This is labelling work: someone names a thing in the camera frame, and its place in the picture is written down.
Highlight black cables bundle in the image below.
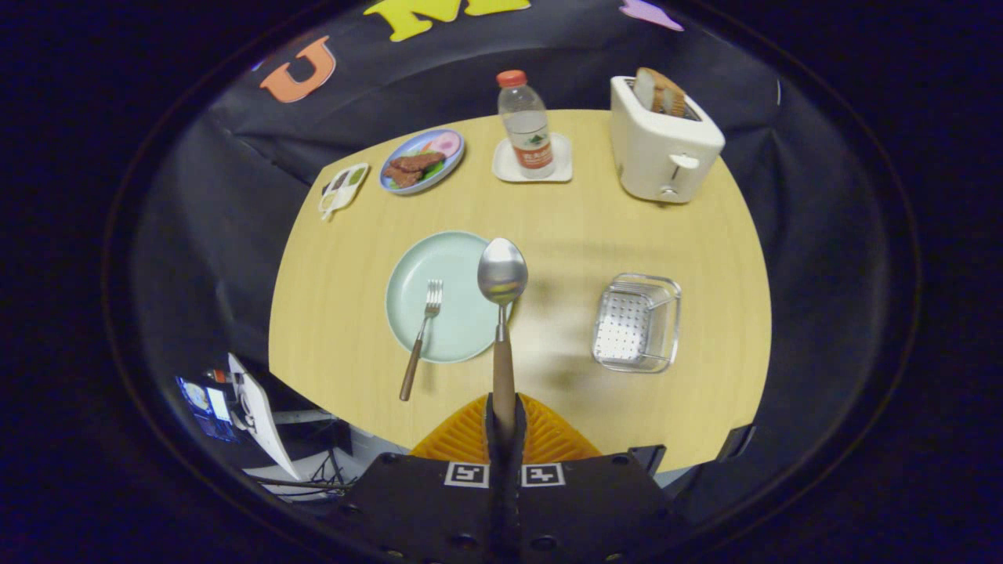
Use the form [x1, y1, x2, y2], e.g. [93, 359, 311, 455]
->
[243, 450, 355, 496]

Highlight wooden handled metal fork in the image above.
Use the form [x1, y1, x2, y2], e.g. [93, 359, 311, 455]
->
[399, 280, 444, 402]

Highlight blue oval plate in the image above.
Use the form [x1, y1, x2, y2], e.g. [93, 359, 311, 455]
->
[379, 128, 465, 195]

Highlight white toaster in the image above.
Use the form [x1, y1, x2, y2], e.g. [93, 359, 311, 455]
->
[610, 74, 726, 204]

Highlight wooden handled metal spoon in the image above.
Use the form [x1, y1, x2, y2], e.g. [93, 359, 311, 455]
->
[477, 237, 529, 441]

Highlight pale green plate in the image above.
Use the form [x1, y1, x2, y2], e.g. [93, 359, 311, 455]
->
[385, 230, 514, 363]

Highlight white square coaster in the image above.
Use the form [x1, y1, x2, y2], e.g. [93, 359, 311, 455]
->
[492, 132, 574, 184]

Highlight metal wire basket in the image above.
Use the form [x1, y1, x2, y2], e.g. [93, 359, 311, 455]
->
[592, 273, 682, 374]

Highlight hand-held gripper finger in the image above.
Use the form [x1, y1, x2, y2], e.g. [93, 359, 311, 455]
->
[329, 393, 507, 564]
[505, 393, 692, 564]

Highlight white board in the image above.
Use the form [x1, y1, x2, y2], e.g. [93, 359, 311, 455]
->
[227, 352, 302, 480]

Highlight clear plastic water bottle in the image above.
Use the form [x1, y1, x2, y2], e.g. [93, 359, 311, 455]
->
[496, 70, 556, 179]

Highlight white divided sauce dish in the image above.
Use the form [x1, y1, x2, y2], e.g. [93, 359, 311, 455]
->
[318, 163, 370, 222]

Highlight brown toast slices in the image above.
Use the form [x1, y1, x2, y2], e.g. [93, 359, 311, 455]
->
[635, 67, 689, 117]

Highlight lit screen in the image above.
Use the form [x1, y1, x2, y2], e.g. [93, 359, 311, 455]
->
[176, 376, 236, 441]

